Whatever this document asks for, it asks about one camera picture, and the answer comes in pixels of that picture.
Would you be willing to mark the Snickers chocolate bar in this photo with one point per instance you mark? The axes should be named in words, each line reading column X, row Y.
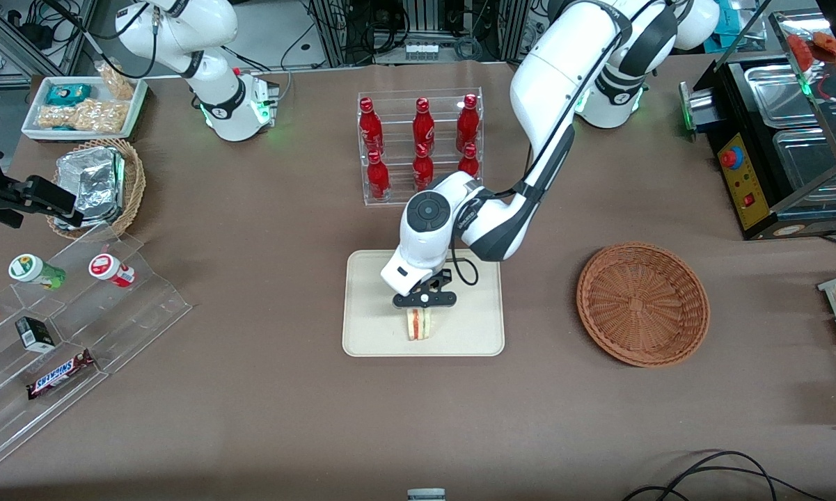
column 59, row 376

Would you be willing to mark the large clear nut bag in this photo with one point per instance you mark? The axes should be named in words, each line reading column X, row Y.
column 83, row 116

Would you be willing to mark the red yogurt cup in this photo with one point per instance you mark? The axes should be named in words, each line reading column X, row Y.
column 108, row 268

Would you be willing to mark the large steel pan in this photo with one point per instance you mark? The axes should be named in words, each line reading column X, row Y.
column 807, row 163

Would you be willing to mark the brown wicker basket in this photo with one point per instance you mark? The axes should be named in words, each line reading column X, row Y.
column 640, row 306

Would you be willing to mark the green yogurt cup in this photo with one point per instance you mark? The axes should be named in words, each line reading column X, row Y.
column 31, row 270

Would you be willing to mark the black power adapter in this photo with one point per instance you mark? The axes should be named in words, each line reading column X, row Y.
column 35, row 33

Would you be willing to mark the small steel pan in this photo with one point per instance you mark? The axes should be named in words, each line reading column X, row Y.
column 783, row 94

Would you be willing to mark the teal snack packet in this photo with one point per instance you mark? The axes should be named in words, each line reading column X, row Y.
column 68, row 94

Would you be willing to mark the triangular sandwich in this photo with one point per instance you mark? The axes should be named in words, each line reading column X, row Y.
column 419, row 327

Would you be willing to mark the clear acrylic bottle rack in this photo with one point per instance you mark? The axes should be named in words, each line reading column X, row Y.
column 397, row 139

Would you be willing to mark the red fried food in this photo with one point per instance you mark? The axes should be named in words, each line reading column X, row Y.
column 825, row 47

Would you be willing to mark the small black box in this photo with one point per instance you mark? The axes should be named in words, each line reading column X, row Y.
column 36, row 335

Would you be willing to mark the white power strip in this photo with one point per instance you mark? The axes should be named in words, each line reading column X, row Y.
column 421, row 51

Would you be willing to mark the light wicker basket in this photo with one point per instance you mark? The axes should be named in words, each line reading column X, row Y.
column 134, row 181

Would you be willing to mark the blue paper packet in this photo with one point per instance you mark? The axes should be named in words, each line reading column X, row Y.
column 727, row 35

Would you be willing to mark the cream rectangular tray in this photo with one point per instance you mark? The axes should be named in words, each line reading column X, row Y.
column 473, row 327

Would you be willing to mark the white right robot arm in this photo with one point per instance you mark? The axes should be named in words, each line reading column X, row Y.
column 181, row 28

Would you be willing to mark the black food warmer machine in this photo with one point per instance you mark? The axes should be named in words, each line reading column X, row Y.
column 752, row 181

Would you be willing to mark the small clear nut bag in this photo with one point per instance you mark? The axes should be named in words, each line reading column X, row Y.
column 117, row 82

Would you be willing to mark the red cola bottle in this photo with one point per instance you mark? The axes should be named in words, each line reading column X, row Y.
column 370, row 129
column 467, row 125
column 468, row 161
column 378, row 179
column 422, row 167
column 423, row 129

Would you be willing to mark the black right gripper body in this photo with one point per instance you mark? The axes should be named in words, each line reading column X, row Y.
column 1, row 197

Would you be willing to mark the silver foil pack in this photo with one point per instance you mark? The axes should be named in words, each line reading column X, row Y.
column 90, row 181

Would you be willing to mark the clear acrylic stepped display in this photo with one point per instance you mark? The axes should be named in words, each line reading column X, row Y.
column 139, row 313

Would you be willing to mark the white snack tray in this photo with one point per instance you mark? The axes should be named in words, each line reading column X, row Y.
column 35, row 104

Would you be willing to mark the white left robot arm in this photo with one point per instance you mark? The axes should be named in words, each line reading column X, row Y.
column 564, row 69

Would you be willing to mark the grey device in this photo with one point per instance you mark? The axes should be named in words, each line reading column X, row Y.
column 426, row 495

